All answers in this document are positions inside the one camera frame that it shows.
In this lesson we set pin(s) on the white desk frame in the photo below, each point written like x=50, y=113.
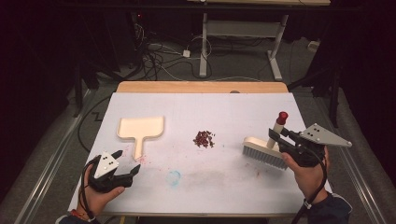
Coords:
x=243, y=29

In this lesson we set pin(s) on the person's left hand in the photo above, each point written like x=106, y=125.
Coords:
x=99, y=196

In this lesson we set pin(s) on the cream dustpan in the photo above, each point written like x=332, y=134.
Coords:
x=141, y=128

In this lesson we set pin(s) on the white power adapter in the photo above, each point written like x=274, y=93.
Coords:
x=186, y=53

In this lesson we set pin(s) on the white table mat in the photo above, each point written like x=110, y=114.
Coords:
x=199, y=112

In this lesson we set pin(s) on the wooden table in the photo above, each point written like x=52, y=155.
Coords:
x=202, y=87

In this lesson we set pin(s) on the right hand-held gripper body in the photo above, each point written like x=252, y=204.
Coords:
x=311, y=146

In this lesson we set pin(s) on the black stand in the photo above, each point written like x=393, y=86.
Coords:
x=77, y=87
x=333, y=90

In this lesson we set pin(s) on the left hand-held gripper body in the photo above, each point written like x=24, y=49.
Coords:
x=106, y=179

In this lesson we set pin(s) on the white brush with red cap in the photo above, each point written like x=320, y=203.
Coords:
x=264, y=151

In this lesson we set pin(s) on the pile of red crumbs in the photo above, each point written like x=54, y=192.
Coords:
x=204, y=139

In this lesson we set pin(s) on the orange wristband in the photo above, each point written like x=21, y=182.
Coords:
x=81, y=215

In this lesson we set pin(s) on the person's right hand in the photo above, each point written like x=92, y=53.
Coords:
x=306, y=177

